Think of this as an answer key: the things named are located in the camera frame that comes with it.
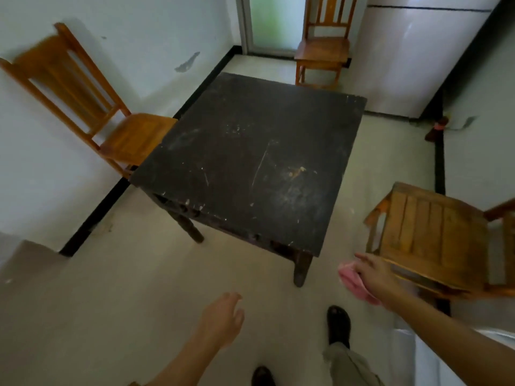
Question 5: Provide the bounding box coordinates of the person's right forearm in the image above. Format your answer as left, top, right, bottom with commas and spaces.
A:
382, 290, 515, 386

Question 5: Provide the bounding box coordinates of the person's right hand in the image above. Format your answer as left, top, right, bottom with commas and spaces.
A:
354, 253, 403, 308

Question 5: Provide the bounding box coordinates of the person's black left shoe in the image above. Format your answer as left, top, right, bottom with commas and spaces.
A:
251, 366, 276, 386

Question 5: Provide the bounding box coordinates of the person's black right shoe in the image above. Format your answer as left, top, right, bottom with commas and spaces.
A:
327, 305, 351, 349

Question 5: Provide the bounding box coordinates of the frosted glass door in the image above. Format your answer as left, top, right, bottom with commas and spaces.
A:
237, 0, 310, 57

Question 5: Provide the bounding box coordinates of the person's grey trouser leg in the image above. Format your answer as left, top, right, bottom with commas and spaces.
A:
322, 342, 385, 386

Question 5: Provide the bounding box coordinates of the white refrigerator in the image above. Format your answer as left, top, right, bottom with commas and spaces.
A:
342, 0, 503, 119

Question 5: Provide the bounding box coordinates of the dark object with pink tip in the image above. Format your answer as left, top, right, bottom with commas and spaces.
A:
425, 116, 449, 142

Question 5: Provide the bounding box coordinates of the wooden chair with slatted back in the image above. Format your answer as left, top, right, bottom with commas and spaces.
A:
295, 0, 359, 91
0, 23, 178, 179

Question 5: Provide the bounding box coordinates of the wooden chair with slatted seat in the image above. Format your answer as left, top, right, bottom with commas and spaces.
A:
364, 181, 515, 300

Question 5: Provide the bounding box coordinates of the white appliance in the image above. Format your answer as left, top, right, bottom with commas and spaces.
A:
392, 327, 515, 386

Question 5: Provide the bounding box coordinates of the person's left forearm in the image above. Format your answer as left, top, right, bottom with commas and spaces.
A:
133, 333, 222, 386

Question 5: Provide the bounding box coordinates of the black wooden table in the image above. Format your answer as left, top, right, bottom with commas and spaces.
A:
131, 72, 367, 288

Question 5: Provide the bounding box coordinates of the person's left hand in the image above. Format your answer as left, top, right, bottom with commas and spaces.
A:
201, 292, 245, 350

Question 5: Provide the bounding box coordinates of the person's black shoe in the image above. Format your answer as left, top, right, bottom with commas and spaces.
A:
327, 305, 351, 349
251, 366, 276, 386

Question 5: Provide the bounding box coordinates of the pink cloth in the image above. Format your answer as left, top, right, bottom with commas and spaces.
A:
337, 261, 381, 306

